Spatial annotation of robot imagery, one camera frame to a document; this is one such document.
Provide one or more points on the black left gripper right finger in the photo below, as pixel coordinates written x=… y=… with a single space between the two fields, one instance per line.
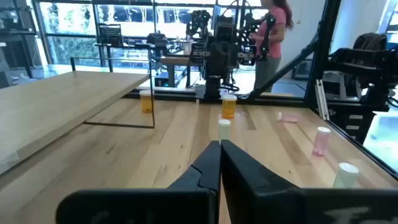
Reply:
x=280 y=205

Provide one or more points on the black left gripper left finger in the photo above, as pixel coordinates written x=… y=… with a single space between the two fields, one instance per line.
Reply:
x=174 y=205

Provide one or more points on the green medicine bottle white cap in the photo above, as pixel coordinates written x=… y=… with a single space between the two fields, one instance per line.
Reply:
x=224 y=132
x=344 y=177

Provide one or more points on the pink medicine bottle white cap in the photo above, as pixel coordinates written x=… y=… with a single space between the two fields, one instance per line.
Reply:
x=321 y=143

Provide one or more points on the orange medicine bottle white cap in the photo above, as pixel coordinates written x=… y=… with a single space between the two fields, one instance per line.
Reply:
x=146 y=104
x=229 y=109

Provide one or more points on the pink object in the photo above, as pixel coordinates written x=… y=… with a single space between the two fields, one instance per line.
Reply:
x=289 y=117

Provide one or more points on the black robot arm with LEDs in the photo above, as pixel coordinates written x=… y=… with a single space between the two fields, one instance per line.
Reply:
x=259 y=34
x=199 y=21

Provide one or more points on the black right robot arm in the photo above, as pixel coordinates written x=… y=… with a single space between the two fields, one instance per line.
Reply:
x=219 y=65

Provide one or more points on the person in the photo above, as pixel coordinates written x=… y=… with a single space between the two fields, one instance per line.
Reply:
x=278 y=28

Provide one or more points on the wooden desk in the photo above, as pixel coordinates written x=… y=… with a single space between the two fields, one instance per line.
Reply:
x=174 y=59

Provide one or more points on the black bag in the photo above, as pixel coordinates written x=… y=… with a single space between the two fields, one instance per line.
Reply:
x=157 y=39

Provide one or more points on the black computer tower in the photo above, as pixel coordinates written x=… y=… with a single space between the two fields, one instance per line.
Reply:
x=161 y=79

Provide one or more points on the black drawer cabinet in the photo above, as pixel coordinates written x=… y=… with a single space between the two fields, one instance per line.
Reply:
x=354 y=124

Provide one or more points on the black perforated stand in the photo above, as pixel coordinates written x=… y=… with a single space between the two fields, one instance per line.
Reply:
x=109 y=34

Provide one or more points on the grey office chair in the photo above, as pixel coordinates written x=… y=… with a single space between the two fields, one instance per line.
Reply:
x=339 y=84

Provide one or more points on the dark brown jacket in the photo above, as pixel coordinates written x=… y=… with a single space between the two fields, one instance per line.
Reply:
x=370 y=42

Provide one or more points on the dark storage rack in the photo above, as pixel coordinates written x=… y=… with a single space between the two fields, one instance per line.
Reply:
x=12 y=31

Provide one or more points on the silver aluminium bracket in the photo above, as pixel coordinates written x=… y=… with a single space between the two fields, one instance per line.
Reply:
x=322 y=99

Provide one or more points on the wooden shelf black metal frame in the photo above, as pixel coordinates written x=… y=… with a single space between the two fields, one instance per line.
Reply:
x=46 y=102

